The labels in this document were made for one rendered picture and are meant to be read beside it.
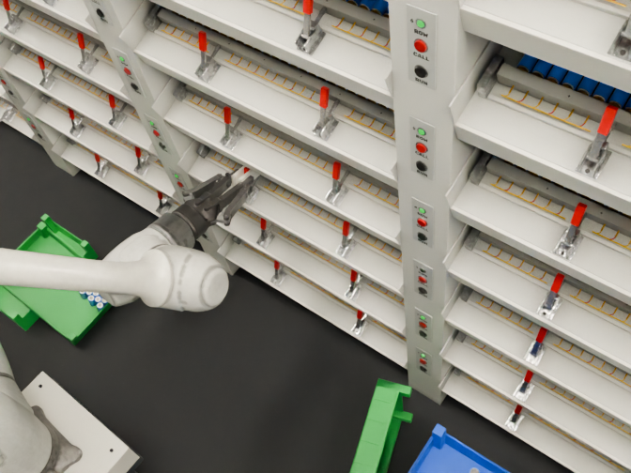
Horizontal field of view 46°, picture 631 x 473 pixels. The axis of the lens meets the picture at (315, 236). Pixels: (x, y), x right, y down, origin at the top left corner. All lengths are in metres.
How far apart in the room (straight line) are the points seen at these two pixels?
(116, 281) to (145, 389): 0.85
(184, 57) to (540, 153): 0.73
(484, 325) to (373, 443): 0.40
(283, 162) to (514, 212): 0.52
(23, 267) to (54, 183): 1.33
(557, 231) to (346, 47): 0.40
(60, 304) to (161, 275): 0.99
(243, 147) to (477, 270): 0.54
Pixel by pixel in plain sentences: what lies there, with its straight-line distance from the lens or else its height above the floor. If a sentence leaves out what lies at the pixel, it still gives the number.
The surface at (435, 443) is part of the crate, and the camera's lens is 1.46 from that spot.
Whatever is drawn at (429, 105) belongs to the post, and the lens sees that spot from 1.00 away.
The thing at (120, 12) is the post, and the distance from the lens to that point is 1.45.
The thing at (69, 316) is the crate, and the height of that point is 0.03.
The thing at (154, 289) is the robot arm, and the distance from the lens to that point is 1.29.
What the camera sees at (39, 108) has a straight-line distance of 2.36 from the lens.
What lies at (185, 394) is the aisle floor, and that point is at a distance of 2.04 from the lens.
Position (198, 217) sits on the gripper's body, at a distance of 1.50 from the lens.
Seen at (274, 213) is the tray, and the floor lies 0.50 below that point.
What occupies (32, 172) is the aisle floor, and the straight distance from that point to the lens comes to 2.65.
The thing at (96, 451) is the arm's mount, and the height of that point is 0.27.
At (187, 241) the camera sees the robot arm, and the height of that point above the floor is 0.63.
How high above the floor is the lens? 1.82
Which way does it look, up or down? 56 degrees down
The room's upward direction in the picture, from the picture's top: 13 degrees counter-clockwise
